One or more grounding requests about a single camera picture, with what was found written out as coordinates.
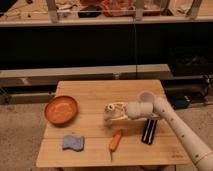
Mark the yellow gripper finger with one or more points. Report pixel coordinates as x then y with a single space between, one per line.
120 104
124 117

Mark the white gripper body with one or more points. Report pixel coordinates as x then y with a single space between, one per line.
135 110

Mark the white cup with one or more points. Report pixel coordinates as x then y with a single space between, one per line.
146 96

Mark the orange carrot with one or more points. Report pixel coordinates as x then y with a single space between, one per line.
115 142

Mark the black striped block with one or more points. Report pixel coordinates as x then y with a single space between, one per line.
149 131

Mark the blue black object on floor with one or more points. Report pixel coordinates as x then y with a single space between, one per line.
181 102

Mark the blue sponge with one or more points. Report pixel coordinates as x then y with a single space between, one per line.
73 143

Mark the orange bowl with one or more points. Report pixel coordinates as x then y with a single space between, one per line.
60 110

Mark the red object on shelf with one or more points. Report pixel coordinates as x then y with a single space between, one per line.
117 8

